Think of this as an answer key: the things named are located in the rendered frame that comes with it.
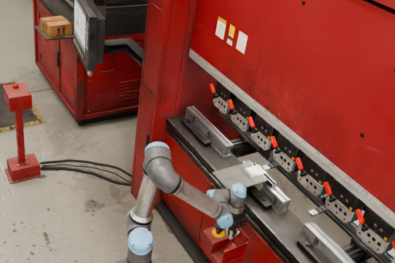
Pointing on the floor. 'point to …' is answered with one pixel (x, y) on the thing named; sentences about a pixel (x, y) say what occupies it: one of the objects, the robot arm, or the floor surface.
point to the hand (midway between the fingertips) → (228, 238)
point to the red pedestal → (21, 95)
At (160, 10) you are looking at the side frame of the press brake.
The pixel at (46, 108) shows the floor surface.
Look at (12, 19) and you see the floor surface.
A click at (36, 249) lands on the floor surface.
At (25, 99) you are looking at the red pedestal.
